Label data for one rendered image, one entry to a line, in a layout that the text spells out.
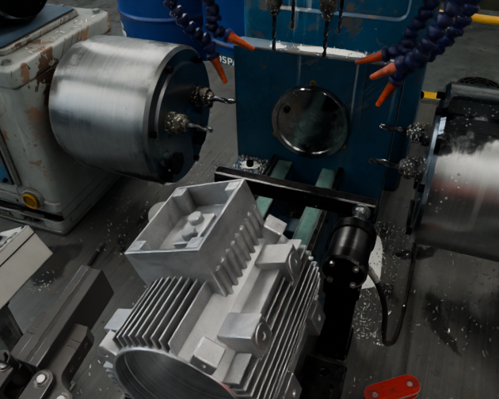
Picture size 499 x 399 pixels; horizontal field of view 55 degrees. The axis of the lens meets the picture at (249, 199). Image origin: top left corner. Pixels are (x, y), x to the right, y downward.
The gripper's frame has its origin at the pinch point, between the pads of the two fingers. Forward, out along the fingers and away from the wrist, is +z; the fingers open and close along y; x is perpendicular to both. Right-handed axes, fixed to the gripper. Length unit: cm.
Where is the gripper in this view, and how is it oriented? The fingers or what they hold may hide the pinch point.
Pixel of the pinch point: (70, 322)
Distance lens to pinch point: 33.8
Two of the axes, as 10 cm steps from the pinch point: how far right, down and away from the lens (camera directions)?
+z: 3.5, -7.1, 6.2
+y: -9.4, -2.1, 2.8
